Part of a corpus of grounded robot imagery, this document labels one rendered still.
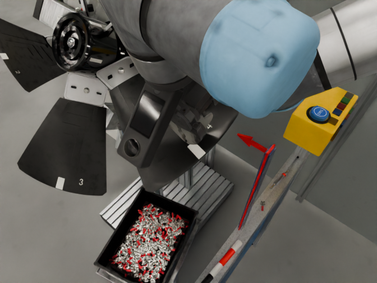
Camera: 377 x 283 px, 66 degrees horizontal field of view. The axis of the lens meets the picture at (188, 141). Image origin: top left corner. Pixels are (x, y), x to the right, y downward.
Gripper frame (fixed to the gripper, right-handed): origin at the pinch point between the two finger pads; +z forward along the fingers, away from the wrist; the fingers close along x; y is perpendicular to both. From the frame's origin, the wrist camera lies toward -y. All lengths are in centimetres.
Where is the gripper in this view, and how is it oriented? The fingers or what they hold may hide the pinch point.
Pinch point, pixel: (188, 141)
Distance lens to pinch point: 51.4
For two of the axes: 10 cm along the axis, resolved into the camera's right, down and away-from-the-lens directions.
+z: 1.8, 4.0, 9.0
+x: -7.7, -5.1, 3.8
